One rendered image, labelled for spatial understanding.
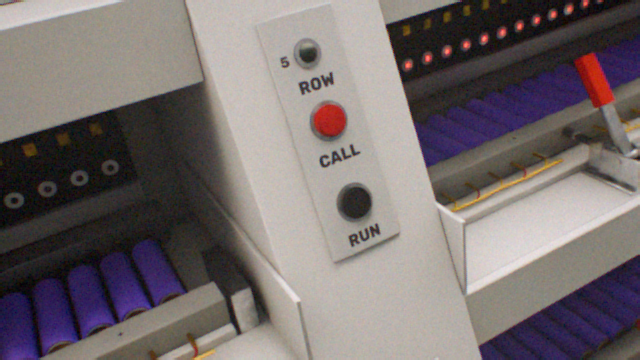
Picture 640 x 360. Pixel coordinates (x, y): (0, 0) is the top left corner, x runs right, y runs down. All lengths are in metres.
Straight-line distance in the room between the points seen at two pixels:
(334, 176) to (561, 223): 0.17
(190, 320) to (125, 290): 0.05
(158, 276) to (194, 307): 0.05
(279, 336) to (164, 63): 0.16
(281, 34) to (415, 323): 0.17
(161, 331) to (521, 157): 0.27
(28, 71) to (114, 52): 0.03
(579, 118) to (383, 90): 0.21
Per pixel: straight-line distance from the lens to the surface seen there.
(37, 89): 0.28
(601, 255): 0.43
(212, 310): 0.34
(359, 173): 0.30
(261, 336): 0.34
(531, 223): 0.40
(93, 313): 0.37
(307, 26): 0.30
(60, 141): 0.42
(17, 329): 0.38
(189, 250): 0.42
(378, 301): 0.32
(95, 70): 0.28
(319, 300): 0.30
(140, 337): 0.33
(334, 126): 0.29
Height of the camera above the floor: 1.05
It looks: 11 degrees down
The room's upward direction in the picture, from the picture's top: 18 degrees counter-clockwise
